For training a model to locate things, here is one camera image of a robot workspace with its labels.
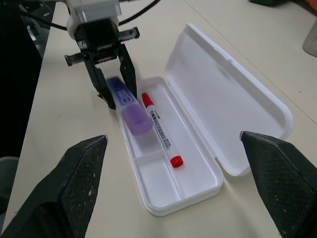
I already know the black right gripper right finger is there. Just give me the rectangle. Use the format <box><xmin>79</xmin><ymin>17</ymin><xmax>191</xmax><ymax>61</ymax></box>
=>
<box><xmin>239</xmin><ymin>130</ymin><xmax>317</xmax><ymax>238</ymax></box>

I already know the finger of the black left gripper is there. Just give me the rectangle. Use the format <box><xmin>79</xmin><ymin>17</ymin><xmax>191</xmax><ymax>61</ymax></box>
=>
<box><xmin>116</xmin><ymin>43</ymin><xmax>138</xmax><ymax>98</ymax></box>
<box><xmin>82</xmin><ymin>53</ymin><xmax>117</xmax><ymax>110</ymax></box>

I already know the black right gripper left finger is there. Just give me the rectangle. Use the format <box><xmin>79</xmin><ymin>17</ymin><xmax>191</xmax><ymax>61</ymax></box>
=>
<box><xmin>0</xmin><ymin>134</ymin><xmax>109</xmax><ymax>238</ymax></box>

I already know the purple marker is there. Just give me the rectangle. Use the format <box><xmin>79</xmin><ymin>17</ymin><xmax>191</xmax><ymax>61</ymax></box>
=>
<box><xmin>106</xmin><ymin>76</ymin><xmax>153</xmax><ymax>136</ymax></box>

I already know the red whiteboard marker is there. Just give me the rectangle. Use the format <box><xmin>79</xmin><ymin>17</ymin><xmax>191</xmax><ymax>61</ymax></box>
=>
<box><xmin>141</xmin><ymin>92</ymin><xmax>185</xmax><ymax>169</ymax></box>

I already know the white plastic pencil case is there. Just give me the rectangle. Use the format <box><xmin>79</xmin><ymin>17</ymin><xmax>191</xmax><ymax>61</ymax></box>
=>
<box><xmin>115</xmin><ymin>23</ymin><xmax>295</xmax><ymax>217</ymax></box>

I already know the grey rounded object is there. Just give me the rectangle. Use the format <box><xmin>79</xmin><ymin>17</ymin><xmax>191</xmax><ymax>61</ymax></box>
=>
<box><xmin>0</xmin><ymin>156</ymin><xmax>21</xmax><ymax>216</ymax></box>

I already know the silver metal cup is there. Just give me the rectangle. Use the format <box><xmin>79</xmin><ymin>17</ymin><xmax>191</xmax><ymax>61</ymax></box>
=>
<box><xmin>302</xmin><ymin>18</ymin><xmax>317</xmax><ymax>57</ymax></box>

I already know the dark green object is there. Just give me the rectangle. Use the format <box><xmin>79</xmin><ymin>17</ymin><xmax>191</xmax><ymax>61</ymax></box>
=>
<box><xmin>247</xmin><ymin>0</ymin><xmax>308</xmax><ymax>8</ymax></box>

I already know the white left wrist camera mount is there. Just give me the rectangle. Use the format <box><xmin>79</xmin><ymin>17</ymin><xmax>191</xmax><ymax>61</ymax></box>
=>
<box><xmin>66</xmin><ymin>0</ymin><xmax>122</xmax><ymax>40</ymax></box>

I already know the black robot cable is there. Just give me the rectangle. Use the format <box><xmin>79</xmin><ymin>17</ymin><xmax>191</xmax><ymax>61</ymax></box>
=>
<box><xmin>19</xmin><ymin>11</ymin><xmax>68</xmax><ymax>31</ymax></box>
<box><xmin>118</xmin><ymin>0</ymin><xmax>160</xmax><ymax>26</ymax></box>

